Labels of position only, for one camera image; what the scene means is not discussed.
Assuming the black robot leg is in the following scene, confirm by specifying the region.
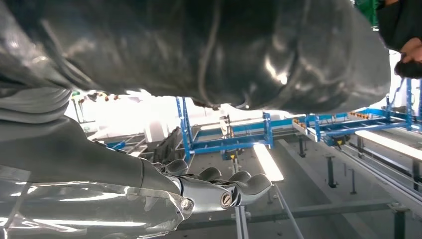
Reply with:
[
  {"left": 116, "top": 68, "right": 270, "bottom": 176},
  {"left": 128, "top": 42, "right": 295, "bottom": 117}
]
[{"left": 0, "top": 0, "right": 392, "bottom": 115}]

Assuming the person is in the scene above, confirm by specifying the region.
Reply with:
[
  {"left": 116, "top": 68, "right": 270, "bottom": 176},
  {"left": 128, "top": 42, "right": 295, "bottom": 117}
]
[{"left": 376, "top": 0, "right": 422, "bottom": 80}]

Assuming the blue steel frame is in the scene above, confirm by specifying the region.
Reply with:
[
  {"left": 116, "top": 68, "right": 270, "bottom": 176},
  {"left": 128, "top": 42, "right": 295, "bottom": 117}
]
[
  {"left": 175, "top": 96, "right": 274, "bottom": 162},
  {"left": 292, "top": 77, "right": 422, "bottom": 147}
]

